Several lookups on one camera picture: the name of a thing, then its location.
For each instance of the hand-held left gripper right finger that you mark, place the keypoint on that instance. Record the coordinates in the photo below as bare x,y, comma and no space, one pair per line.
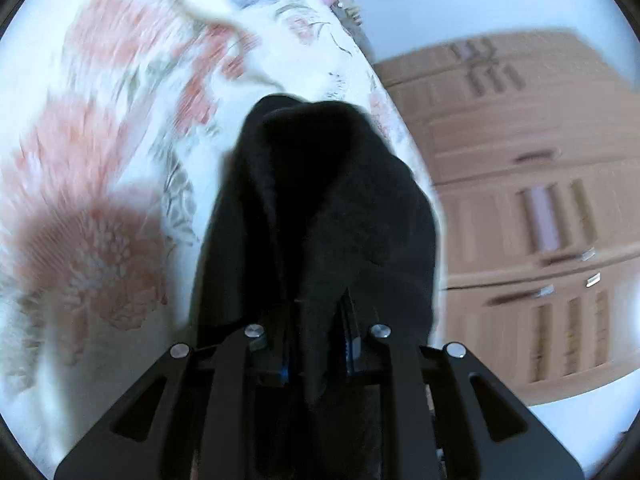
353,347

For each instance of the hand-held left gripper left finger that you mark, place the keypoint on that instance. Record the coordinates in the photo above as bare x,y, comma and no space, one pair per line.
283,373

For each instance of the black pants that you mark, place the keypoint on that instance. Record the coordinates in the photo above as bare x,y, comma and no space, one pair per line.
325,200

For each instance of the light brown wooden wardrobe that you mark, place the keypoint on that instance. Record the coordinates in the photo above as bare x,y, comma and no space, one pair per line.
525,210

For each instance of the cream floral blanket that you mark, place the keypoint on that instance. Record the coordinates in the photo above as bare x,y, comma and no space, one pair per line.
125,160

